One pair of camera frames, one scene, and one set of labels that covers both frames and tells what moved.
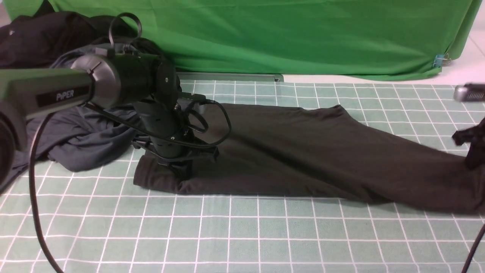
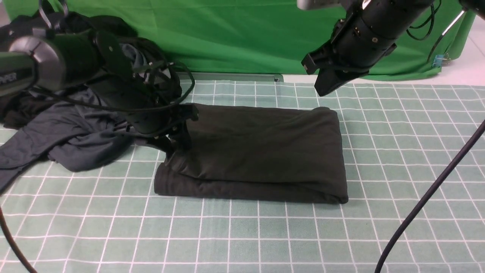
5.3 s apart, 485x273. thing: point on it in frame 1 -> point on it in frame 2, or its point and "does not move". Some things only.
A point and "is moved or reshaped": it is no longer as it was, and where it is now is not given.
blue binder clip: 440,59 does not move
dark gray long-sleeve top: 319,151 is moved or reshaped
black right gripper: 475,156 -> 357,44
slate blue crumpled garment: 82,138 does not move
